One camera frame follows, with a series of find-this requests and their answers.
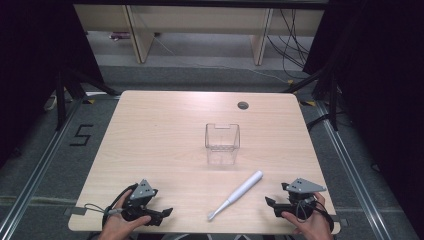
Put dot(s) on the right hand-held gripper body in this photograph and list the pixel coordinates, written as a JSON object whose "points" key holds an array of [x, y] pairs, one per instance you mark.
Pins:
{"points": [[301, 187]]}

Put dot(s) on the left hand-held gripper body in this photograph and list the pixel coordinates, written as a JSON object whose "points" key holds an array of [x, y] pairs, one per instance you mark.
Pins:
{"points": [[140, 200]]}

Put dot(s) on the white electric toothbrush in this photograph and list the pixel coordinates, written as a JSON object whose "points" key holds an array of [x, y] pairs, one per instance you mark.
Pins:
{"points": [[240, 190]]}

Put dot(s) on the clear plastic container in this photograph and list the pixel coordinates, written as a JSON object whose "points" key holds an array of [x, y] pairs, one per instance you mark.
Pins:
{"points": [[222, 146]]}

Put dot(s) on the person's left hand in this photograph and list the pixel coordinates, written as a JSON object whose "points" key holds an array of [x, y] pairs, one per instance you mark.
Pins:
{"points": [[116, 226]]}

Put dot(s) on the person's right hand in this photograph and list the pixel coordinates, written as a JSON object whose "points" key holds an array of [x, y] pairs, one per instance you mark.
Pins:
{"points": [[313, 228]]}

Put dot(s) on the black metal stand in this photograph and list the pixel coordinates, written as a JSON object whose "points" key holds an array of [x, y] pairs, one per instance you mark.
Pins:
{"points": [[333, 100], [61, 100]]}

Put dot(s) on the black curtain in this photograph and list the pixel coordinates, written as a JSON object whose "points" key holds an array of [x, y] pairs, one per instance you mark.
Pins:
{"points": [[36, 66], [383, 83]]}

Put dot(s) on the small dark red object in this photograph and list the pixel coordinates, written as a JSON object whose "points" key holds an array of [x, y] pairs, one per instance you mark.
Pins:
{"points": [[119, 35]]}

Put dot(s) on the beige wooden bench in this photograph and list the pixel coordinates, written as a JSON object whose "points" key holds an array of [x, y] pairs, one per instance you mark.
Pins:
{"points": [[200, 18]]}

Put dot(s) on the metal floor rail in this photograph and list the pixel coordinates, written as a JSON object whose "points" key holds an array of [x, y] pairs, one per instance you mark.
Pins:
{"points": [[350, 166], [40, 173]]}

